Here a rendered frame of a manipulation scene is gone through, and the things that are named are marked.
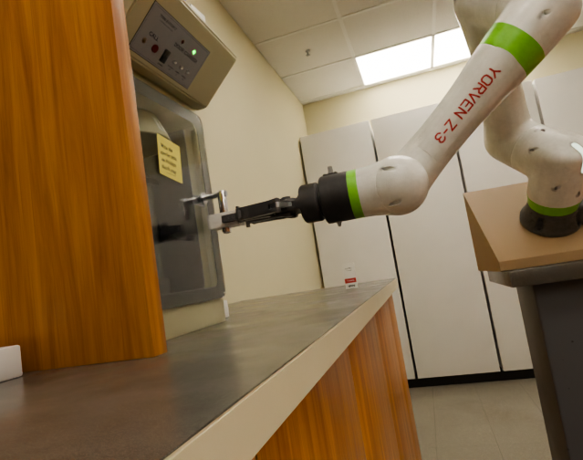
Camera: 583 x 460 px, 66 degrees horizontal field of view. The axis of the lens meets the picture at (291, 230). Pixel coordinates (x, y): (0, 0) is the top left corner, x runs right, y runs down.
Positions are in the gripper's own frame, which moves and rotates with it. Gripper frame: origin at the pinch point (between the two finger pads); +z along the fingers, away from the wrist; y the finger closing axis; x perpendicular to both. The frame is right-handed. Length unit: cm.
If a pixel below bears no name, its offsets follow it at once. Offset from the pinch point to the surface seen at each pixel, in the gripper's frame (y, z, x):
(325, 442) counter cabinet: 28.1, -21.4, 34.1
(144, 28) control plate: 22.5, -0.5, -29.9
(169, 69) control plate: 12.3, 1.7, -27.8
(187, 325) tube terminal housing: 10.7, 5.6, 19.1
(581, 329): -44, -70, 37
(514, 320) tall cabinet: -285, -91, 70
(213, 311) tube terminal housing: 0.1, 5.6, 17.8
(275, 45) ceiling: -208, 36, -151
